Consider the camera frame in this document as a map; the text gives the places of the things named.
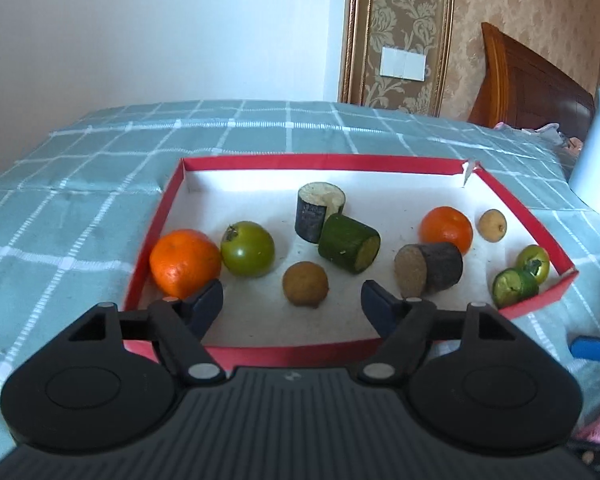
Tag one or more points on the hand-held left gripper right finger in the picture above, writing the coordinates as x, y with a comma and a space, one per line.
380, 307

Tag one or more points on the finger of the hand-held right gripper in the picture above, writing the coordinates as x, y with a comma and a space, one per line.
595, 347
595, 452

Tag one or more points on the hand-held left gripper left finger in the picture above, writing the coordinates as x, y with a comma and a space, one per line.
205, 305

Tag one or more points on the large orange tangerine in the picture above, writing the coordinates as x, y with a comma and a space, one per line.
185, 262

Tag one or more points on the eggplant piece brown cut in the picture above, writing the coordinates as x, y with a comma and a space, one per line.
432, 267

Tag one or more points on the green tomato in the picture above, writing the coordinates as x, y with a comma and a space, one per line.
247, 250

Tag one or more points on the green cucumber piece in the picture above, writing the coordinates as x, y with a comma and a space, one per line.
347, 242

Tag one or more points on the brown round fruit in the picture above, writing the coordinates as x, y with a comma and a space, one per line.
305, 284

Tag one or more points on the small orange tangerine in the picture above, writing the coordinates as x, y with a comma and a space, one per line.
446, 230

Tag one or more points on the dark green tangerine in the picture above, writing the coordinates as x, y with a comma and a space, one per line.
512, 287

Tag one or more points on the yellow-green tangerine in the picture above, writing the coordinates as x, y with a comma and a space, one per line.
534, 260

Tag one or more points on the red-rimmed white tray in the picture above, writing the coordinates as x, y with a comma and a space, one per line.
260, 200

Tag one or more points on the eggplant piece pale cut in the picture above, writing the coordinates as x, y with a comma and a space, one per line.
312, 210

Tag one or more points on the pale yellow longan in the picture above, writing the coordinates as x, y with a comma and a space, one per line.
491, 225

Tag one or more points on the green checked blanket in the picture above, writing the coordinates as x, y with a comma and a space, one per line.
70, 185

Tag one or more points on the white electric kettle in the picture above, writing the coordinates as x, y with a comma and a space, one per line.
597, 160

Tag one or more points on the pale crumpled garment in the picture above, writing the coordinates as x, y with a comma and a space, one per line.
545, 132

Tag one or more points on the wooden headboard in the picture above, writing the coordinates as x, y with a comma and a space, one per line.
530, 90

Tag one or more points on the white wall switch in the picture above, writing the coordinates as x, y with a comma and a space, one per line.
403, 63

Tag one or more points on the gold framed wall panel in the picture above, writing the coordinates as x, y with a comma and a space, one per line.
400, 20

